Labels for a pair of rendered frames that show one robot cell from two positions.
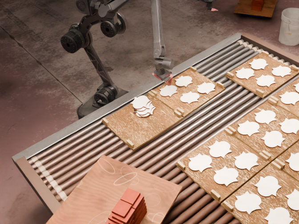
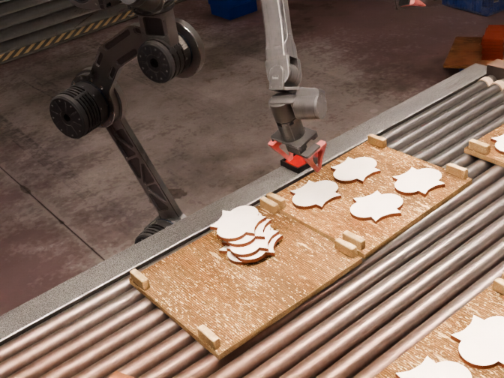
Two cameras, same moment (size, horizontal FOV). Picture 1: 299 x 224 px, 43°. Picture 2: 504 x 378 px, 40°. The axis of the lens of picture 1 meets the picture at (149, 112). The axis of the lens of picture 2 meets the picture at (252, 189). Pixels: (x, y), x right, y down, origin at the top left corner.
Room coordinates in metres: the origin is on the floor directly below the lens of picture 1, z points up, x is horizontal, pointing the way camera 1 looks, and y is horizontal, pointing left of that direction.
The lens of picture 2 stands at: (0.55, -0.01, 1.92)
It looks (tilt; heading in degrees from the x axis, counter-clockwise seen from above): 32 degrees down; 1
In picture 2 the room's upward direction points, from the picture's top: 9 degrees counter-clockwise
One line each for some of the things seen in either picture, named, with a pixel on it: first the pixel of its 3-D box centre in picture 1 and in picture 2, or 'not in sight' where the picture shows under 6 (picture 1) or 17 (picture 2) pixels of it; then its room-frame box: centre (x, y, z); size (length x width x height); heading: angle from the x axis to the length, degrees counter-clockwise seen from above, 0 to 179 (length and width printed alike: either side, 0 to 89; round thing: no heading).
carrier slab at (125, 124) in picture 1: (142, 120); (244, 271); (1.82, 0.05, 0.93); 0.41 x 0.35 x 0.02; 126
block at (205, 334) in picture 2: (130, 143); (208, 337); (1.59, 0.13, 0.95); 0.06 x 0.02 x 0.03; 36
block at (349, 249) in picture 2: (177, 114); (346, 247); (1.82, -0.18, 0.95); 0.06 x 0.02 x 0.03; 36
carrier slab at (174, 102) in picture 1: (187, 91); (367, 192); (2.07, -0.28, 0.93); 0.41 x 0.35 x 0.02; 127
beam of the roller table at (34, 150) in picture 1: (146, 90); (255, 199); (2.17, 0.01, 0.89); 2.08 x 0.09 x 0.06; 125
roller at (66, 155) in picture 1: (160, 99); (295, 219); (2.03, -0.09, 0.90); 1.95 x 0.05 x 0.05; 125
